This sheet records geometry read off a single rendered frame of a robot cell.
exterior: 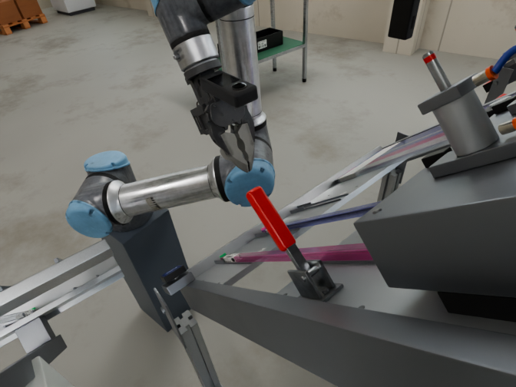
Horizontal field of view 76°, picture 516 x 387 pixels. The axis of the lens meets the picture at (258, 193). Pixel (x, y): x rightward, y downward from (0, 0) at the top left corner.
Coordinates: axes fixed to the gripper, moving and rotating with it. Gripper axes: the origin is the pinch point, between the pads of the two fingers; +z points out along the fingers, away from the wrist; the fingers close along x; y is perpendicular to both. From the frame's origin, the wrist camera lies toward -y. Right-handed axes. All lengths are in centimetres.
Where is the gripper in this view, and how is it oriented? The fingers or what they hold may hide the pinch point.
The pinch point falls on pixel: (248, 165)
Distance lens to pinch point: 64.9
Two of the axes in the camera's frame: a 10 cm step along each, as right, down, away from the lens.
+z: 3.7, 8.9, 2.7
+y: -5.2, -0.4, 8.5
